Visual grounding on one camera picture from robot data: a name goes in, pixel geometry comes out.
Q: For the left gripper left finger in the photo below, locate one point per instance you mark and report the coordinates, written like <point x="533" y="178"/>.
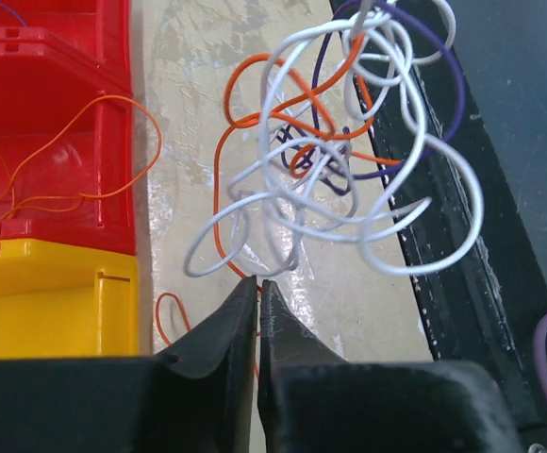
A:
<point x="193" y="396"/>

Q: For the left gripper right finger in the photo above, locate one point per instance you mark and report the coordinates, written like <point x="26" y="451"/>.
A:
<point x="312" y="400"/>

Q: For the yellow plastic bin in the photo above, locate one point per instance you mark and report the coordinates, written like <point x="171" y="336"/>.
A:
<point x="59" y="300"/>

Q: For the red plastic bin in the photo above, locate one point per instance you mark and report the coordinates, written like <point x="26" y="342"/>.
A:
<point x="65" y="144"/>
<point x="100" y="29"/>

